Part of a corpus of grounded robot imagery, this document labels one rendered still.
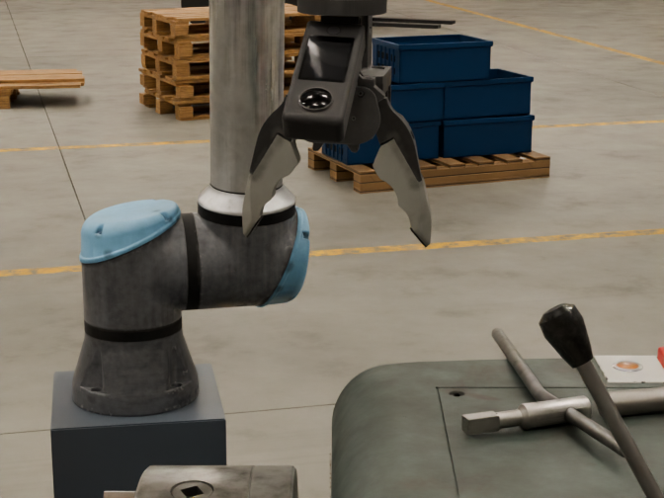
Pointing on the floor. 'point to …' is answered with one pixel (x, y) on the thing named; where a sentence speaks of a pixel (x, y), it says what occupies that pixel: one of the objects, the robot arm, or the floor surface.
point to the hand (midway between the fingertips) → (334, 246)
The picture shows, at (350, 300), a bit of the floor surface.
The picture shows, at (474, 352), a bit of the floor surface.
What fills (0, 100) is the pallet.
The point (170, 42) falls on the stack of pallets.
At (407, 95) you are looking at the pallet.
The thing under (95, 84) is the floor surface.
